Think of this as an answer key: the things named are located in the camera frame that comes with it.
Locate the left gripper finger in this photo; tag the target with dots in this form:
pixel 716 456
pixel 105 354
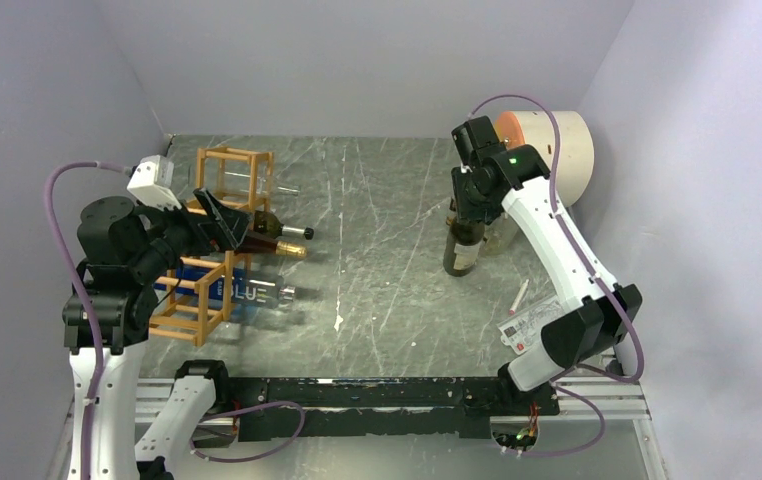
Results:
pixel 207 201
pixel 231 226

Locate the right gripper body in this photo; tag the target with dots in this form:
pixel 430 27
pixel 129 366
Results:
pixel 470 204

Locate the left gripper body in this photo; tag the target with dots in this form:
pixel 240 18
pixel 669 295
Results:
pixel 188 234

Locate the dark green wine bottle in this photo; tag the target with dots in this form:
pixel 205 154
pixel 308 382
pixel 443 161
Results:
pixel 463 245

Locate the clear bottle brown label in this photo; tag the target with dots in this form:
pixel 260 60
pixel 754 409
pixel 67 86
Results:
pixel 451 212

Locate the clear round bottle white label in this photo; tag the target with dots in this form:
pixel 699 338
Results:
pixel 499 235

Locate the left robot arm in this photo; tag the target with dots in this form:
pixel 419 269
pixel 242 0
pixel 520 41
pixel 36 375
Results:
pixel 127 247

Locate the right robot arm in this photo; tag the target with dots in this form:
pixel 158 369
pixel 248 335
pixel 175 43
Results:
pixel 598 311

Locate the left white base arm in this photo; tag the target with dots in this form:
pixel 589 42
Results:
pixel 199 387

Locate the dark red bottle gold cap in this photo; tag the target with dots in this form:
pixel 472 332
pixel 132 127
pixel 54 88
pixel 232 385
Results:
pixel 257 243

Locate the clear blue labelled bottle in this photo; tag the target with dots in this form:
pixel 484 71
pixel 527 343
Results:
pixel 249 288

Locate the wooden wine rack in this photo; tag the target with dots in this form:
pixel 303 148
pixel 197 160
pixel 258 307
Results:
pixel 178 316

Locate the cream cylinder orange face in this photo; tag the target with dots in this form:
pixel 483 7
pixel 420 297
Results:
pixel 576 157

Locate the white pen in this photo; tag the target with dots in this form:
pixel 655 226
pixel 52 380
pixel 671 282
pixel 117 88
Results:
pixel 519 297

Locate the white paper card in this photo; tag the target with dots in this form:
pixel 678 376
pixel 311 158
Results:
pixel 522 330

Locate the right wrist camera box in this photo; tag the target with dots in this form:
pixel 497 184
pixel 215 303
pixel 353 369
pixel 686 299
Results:
pixel 475 140

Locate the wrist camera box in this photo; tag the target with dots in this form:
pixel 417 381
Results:
pixel 151 182
pixel 475 140

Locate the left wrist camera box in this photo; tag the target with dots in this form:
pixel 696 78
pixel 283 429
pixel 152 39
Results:
pixel 151 182

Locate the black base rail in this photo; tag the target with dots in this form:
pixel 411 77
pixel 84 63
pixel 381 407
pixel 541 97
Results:
pixel 344 407

